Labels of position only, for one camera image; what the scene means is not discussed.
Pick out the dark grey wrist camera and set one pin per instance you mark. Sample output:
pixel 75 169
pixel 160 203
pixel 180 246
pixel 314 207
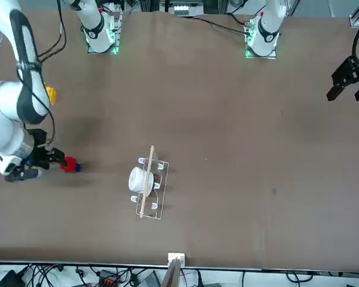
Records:
pixel 21 175

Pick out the aluminium frame post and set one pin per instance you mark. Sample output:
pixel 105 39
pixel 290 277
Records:
pixel 175 269

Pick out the yellow toy brick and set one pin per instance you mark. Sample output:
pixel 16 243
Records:
pixel 51 95

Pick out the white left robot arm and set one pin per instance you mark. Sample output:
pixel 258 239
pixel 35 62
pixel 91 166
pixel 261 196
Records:
pixel 264 33

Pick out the white cup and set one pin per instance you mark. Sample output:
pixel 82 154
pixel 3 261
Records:
pixel 139 179

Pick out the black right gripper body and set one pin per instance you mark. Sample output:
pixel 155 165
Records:
pixel 40 155

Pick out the red wooden cube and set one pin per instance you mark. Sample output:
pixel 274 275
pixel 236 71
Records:
pixel 69 165

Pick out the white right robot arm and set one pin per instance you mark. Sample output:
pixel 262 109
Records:
pixel 6 119

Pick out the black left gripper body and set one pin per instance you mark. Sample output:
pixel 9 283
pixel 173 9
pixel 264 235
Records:
pixel 351 70

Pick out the blue wooden cube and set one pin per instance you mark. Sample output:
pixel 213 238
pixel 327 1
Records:
pixel 79 169

